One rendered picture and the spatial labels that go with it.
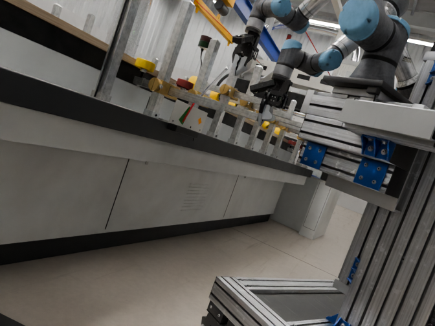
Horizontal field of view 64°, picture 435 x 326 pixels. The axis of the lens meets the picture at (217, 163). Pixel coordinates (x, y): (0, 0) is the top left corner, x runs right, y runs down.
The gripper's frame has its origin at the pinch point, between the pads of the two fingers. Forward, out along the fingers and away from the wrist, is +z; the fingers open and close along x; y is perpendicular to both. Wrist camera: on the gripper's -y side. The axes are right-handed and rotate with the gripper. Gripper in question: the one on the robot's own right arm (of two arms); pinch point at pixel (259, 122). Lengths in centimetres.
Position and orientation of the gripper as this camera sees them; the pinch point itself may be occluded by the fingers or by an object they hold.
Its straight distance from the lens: 148.3
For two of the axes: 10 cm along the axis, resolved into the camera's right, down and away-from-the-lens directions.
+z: -3.4, 9.4, 0.8
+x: 4.6, 0.9, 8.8
